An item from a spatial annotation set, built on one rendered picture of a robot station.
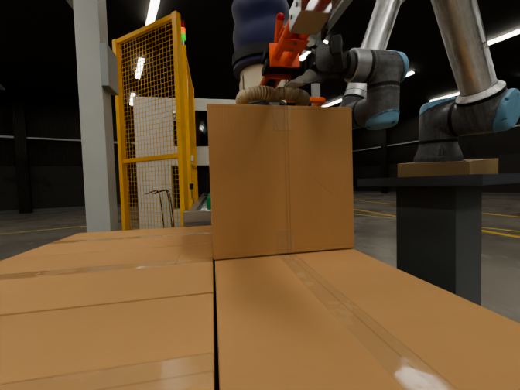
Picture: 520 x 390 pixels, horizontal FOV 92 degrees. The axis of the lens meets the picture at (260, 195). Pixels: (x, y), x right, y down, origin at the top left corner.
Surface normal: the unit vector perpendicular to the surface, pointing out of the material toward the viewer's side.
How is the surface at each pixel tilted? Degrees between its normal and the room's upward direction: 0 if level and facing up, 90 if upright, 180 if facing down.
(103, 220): 90
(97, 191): 90
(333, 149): 90
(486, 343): 0
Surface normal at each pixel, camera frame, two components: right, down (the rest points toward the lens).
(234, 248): 0.19, 0.04
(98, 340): -0.03, -1.00
